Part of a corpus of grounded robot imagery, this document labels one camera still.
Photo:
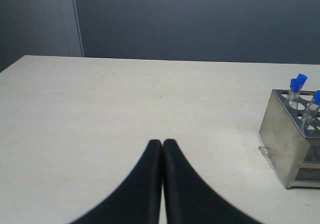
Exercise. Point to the blue-capped tube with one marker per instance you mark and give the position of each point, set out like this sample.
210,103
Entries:
301,78
309,119
294,92

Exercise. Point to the stainless steel test tube rack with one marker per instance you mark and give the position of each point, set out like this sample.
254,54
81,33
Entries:
291,144

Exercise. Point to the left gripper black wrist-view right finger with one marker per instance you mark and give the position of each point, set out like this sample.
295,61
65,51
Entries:
188,198

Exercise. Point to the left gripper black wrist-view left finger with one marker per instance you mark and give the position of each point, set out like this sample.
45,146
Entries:
137,199

